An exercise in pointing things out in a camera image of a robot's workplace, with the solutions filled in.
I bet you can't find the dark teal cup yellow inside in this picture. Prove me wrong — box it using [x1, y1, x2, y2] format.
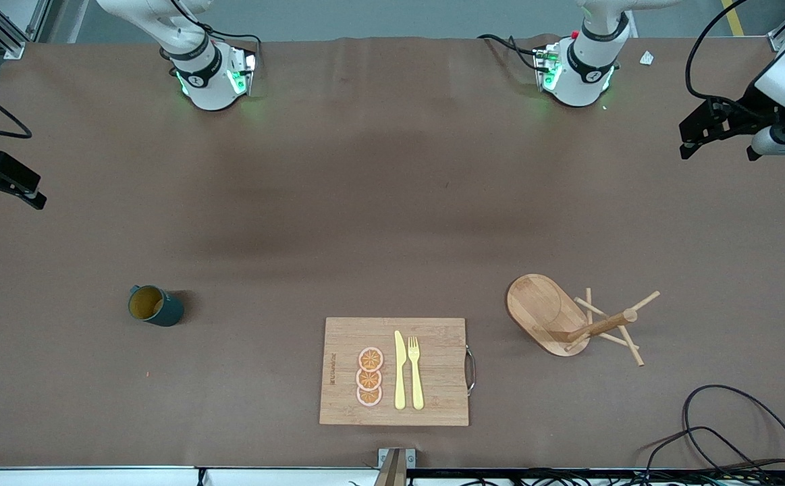
[128, 284, 186, 328]

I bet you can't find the black left base cable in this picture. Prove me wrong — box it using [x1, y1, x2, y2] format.
[479, 34, 543, 72]

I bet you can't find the yellow plastic fork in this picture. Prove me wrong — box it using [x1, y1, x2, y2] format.
[408, 336, 425, 411]

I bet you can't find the metal table bracket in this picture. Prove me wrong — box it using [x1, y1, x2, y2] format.
[377, 448, 416, 486]

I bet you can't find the white table edge rail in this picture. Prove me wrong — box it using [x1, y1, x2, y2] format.
[0, 466, 379, 486]

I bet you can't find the yellow plastic knife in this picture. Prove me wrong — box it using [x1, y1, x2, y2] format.
[394, 330, 408, 410]

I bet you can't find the black looped cable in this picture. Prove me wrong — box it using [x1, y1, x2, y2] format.
[635, 425, 771, 486]
[681, 385, 785, 486]

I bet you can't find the bamboo cutting board metal handle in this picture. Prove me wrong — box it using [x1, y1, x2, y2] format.
[319, 317, 477, 427]

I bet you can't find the wooden mug tree stand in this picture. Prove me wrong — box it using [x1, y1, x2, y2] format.
[506, 273, 661, 367]

